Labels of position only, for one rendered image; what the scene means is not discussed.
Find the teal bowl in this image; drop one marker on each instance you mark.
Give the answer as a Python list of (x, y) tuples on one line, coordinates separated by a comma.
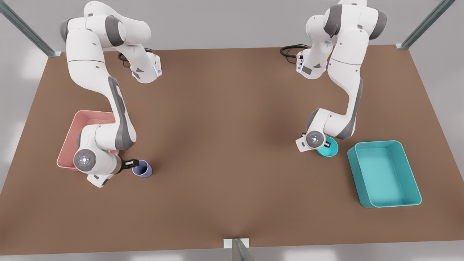
[(330, 149)]

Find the lavender cup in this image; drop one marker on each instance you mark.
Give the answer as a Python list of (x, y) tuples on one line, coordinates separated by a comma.
[(143, 169)]

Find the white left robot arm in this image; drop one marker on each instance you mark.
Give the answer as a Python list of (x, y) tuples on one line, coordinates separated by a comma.
[(346, 61)]

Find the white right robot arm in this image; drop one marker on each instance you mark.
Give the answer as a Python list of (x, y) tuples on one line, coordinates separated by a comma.
[(87, 54)]

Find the pink box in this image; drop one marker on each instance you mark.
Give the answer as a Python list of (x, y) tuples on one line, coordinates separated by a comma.
[(76, 130)]

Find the teal box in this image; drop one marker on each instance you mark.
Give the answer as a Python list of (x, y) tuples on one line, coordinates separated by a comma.
[(384, 174)]

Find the silver frame post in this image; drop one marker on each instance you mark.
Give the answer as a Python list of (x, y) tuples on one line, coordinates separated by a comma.
[(25, 27), (239, 250), (424, 23)]

